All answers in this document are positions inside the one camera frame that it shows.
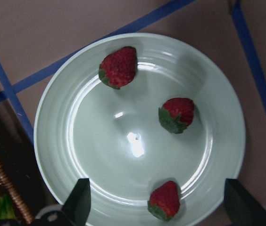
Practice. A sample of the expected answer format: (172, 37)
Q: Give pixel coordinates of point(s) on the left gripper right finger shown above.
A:
(240, 205)

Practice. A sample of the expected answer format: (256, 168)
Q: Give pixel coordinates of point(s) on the light green plate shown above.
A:
(86, 129)

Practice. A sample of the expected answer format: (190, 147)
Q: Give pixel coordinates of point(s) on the brown paper table cover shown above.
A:
(37, 36)

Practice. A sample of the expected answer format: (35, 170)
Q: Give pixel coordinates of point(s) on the strawberry with green top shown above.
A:
(176, 114)

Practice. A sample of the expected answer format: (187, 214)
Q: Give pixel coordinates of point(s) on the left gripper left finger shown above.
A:
(78, 205)

